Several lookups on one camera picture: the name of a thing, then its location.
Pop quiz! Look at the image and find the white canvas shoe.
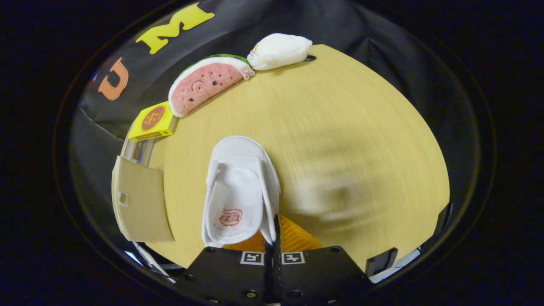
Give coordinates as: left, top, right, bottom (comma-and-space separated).
201, 136, 281, 248

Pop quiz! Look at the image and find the watermelon slice plush toy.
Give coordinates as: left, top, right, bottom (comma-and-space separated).
168, 54, 255, 118

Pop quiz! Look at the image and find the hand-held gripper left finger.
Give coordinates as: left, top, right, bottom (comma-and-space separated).
183, 232, 272, 306

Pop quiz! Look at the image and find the white plush toy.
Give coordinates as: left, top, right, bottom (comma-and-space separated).
247, 33, 313, 71

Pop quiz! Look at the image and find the yellow book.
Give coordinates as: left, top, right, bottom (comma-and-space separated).
128, 101, 178, 142

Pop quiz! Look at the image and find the white plastic device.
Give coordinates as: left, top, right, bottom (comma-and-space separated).
130, 242, 177, 284

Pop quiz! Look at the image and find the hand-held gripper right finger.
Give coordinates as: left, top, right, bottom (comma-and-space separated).
274, 215, 374, 306

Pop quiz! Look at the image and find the blue book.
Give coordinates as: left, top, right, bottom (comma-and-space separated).
131, 139, 154, 165

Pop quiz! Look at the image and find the beige plastic storage box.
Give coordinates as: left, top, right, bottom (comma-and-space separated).
111, 155, 176, 243

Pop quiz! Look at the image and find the black table bracket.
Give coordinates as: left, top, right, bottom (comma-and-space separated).
433, 203, 453, 237
365, 248, 399, 278

